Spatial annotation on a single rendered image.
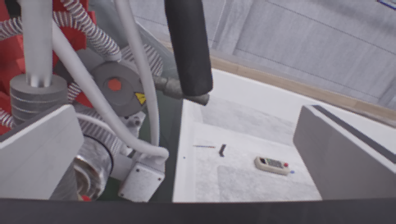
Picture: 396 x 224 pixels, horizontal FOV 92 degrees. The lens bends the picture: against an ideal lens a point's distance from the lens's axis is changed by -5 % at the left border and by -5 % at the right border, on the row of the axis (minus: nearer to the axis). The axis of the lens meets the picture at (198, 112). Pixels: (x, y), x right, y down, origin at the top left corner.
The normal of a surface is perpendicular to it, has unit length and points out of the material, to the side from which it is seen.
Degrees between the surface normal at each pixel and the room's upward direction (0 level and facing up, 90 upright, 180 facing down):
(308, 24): 90
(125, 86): 90
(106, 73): 90
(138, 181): 82
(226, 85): 90
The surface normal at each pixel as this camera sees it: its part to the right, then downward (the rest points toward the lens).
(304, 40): 0.00, 0.48
